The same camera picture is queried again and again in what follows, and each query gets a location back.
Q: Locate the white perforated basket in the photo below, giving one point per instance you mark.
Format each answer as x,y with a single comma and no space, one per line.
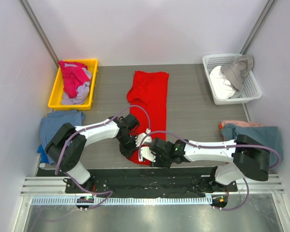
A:
250,89

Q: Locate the white slotted cable duct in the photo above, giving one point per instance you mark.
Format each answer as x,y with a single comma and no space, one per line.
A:
86,200

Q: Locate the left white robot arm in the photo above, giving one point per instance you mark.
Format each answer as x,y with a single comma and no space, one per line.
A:
121,128

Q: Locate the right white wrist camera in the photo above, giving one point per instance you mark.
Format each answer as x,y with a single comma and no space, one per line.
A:
144,153

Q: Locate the pink t shirt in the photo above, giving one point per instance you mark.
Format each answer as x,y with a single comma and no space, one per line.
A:
74,74

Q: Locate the red t shirt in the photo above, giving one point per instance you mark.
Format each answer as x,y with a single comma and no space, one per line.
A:
149,91

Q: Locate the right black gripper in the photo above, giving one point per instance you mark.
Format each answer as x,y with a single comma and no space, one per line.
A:
160,161

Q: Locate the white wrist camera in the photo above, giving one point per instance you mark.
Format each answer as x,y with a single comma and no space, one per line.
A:
144,153
143,138

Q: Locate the white shirt in basket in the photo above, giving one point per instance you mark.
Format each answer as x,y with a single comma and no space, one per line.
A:
223,89

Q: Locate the yellow plastic bin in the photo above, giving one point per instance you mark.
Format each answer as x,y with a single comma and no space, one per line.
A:
57,90

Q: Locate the teal folded t shirt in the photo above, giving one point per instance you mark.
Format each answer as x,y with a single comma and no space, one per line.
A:
268,136

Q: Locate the blue checkered shirt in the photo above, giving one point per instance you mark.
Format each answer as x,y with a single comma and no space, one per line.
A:
53,122

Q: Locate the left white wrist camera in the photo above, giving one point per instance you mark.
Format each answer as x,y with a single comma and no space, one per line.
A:
143,138

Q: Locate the grey shirt in basket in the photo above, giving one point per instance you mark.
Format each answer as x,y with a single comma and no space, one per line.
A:
237,71

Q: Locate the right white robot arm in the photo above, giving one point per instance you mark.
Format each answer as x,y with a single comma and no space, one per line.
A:
240,158

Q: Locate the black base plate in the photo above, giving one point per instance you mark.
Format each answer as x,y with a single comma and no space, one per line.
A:
152,183

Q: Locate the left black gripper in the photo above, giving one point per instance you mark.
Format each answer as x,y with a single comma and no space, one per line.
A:
128,150

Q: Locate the lavender t shirt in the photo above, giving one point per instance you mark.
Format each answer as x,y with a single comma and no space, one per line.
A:
83,92

